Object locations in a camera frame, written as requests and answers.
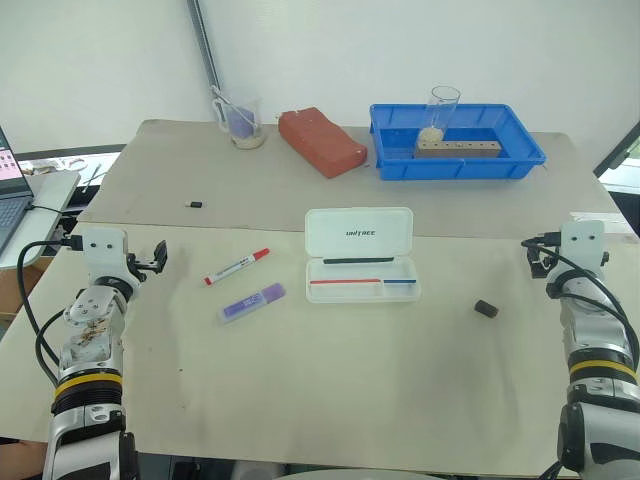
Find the grey metal pole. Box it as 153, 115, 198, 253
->
186, 0, 224, 104

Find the black monitor edge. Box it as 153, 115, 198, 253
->
592, 118, 640, 177

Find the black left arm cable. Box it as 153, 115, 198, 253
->
16, 234, 85, 392

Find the blue plastic bin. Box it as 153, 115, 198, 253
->
369, 102, 548, 182

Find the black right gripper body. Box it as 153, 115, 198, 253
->
538, 241, 562, 281

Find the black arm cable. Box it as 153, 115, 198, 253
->
520, 230, 640, 351
16, 234, 85, 392

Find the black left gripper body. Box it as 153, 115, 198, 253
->
124, 251, 154, 282

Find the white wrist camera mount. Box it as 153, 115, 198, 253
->
559, 219, 607, 275
81, 228, 130, 281

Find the purple highlighter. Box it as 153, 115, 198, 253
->
218, 282, 289, 326

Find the small black eraser block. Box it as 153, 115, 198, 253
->
473, 298, 502, 321

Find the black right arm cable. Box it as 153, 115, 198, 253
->
520, 230, 640, 351

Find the clear plastic measuring cup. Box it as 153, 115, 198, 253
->
210, 85, 267, 150

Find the clear drinking glass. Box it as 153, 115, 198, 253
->
417, 85, 462, 147

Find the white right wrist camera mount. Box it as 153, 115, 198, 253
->
559, 219, 607, 275

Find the red brick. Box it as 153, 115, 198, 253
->
277, 105, 369, 180

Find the wooden block with holes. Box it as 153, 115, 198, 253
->
414, 140, 503, 161

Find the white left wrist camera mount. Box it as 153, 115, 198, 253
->
81, 228, 130, 281

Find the white open pencil case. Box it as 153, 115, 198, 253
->
304, 206, 423, 305

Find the grey laptop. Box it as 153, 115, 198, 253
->
0, 124, 35, 257

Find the white marker with red cap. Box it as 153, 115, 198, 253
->
202, 246, 273, 288

